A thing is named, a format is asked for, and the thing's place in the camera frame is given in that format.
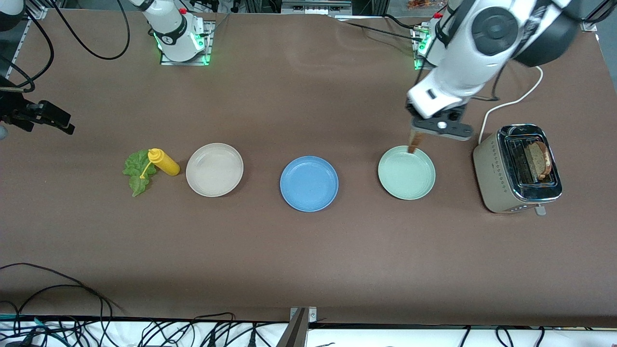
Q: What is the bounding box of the brown toast bread slice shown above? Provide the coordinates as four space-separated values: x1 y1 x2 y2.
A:
525 141 551 180
408 128 426 156

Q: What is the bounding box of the green lettuce leaf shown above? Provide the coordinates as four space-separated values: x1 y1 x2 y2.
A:
122 149 159 198

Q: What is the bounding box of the yellow mustard squeeze bottle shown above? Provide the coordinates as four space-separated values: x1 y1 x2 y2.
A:
140 148 181 180

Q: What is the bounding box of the light green round plate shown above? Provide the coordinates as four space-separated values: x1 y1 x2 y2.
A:
378 146 436 200

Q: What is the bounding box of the blue round plate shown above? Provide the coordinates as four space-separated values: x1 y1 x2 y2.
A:
280 156 339 213

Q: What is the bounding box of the beige round plate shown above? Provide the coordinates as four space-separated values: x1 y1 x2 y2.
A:
186 143 244 198

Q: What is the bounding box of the silver beige toaster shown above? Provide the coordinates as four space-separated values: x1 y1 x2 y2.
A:
472 124 563 216

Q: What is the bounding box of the grey metal box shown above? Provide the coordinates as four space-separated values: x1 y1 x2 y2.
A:
281 0 352 15

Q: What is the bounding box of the white toaster power cord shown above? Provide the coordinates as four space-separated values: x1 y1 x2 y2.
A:
478 65 544 145

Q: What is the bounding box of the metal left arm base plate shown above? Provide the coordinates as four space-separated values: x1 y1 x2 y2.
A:
414 24 437 71

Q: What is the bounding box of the aluminium frame profile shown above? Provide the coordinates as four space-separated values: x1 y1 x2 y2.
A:
586 0 617 22
7 14 37 78

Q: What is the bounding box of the black right arm cable loop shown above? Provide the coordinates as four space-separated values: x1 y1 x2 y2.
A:
51 0 131 60

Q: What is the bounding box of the black cable at arm base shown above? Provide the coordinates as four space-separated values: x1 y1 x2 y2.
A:
333 14 425 41

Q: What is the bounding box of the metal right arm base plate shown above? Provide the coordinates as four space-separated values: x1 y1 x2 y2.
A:
160 19 213 66

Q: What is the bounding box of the black cable loop on table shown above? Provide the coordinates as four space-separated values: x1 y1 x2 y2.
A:
0 263 114 333

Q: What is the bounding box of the teal cable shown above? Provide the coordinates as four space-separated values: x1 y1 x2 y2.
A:
0 313 61 338

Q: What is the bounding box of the small metal table bracket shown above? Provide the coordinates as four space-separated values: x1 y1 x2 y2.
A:
289 307 318 322

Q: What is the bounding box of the grey aluminium profile post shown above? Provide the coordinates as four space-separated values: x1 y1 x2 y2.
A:
276 308 309 347

